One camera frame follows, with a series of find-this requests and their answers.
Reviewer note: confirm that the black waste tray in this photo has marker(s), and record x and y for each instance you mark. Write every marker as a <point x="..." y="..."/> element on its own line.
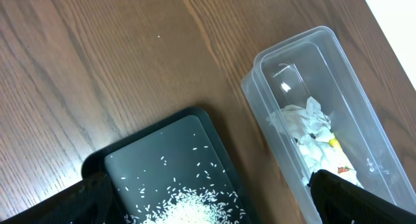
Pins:
<point x="189" y="119"/>

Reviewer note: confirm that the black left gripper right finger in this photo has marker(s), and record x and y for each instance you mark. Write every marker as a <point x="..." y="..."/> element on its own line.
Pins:
<point x="340" y="201"/>

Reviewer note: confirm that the clear plastic bin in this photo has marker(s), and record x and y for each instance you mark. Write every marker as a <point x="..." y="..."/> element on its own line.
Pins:
<point x="313" y="64"/>

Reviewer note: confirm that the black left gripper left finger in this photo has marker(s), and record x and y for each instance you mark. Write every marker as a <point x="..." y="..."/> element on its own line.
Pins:
<point x="87" y="201"/>

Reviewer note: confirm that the pile of white rice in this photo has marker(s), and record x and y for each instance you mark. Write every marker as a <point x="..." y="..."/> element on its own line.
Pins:
<point x="188" y="207"/>

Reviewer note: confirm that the silver foil snack wrapper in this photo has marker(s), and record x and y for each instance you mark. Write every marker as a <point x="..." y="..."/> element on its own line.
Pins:
<point x="344" y="167"/>

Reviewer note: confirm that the white tissue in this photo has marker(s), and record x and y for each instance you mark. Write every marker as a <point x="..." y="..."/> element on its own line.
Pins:
<point x="306" y="121"/>
<point x="317" y="155"/>

